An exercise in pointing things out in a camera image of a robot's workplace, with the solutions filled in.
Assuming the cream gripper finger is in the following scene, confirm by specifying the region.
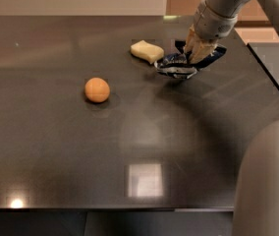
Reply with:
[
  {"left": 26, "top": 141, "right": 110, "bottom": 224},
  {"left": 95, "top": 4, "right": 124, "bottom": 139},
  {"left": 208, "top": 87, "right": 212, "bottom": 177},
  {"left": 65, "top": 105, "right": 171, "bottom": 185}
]
[
  {"left": 189, "top": 38, "right": 217, "bottom": 64},
  {"left": 184, "top": 26, "right": 200, "bottom": 54}
]

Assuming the blue chip bag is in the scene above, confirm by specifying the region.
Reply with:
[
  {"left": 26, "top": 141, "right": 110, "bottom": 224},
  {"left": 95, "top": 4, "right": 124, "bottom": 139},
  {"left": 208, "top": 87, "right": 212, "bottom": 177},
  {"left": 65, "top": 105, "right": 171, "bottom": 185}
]
[{"left": 154, "top": 40, "right": 227, "bottom": 80}]

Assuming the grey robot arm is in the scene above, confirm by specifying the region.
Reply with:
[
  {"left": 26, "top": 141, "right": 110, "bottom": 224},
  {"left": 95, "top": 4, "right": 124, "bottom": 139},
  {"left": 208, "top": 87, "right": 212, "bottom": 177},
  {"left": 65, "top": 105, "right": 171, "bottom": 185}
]
[{"left": 184, "top": 0, "right": 279, "bottom": 236}]

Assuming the yellow sponge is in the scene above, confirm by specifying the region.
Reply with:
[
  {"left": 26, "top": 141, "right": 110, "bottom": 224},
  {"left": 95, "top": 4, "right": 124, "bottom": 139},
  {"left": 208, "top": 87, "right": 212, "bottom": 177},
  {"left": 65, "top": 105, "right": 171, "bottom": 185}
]
[{"left": 131, "top": 40, "right": 164, "bottom": 64}]

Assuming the orange ball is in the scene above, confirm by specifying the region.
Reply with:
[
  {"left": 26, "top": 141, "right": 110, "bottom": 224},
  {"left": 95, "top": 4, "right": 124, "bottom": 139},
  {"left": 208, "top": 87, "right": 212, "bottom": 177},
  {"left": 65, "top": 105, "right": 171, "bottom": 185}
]
[{"left": 84, "top": 78, "right": 110, "bottom": 103}]

